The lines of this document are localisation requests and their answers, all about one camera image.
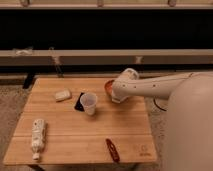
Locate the orange ceramic bowl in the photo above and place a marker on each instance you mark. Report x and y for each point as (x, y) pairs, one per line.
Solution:
(108, 87)

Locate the white plastic bottle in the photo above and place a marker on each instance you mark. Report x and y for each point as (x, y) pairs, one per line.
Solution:
(38, 138)

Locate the black flat card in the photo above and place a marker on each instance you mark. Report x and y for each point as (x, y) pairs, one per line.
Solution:
(78, 105)

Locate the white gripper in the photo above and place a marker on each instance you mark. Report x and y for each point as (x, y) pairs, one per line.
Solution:
(117, 97)

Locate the grey metal rail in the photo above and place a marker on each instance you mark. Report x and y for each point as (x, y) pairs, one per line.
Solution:
(108, 57)

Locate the wooden table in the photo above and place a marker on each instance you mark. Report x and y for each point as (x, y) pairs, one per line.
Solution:
(74, 136)

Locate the clear plastic cup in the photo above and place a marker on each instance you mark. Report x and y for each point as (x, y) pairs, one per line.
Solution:
(89, 101)

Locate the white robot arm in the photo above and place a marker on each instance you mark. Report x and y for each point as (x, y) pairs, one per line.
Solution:
(188, 138)

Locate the beige sponge block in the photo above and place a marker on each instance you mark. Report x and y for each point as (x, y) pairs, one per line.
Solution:
(63, 95)

